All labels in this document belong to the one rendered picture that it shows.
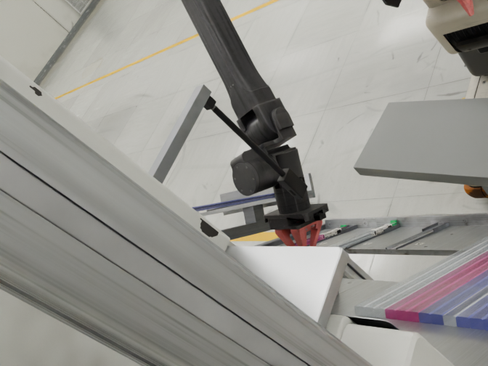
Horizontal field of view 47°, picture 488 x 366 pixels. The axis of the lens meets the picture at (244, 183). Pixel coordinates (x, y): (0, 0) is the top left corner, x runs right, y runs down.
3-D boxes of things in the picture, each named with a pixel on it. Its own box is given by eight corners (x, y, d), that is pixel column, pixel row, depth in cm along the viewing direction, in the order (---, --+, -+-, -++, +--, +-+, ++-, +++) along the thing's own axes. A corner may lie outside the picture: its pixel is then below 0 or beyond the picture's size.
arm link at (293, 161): (302, 141, 97) (279, 144, 101) (275, 149, 92) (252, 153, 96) (311, 179, 97) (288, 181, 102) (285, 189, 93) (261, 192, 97)
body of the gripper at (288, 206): (307, 224, 93) (298, 181, 92) (264, 225, 100) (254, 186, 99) (330, 213, 97) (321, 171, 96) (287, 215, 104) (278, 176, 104)
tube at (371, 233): (391, 226, 119) (391, 221, 119) (397, 226, 118) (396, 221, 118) (212, 298, 85) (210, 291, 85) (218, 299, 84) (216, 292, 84)
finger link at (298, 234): (308, 270, 95) (295, 217, 94) (278, 269, 100) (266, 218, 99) (332, 256, 100) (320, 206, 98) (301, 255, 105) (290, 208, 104)
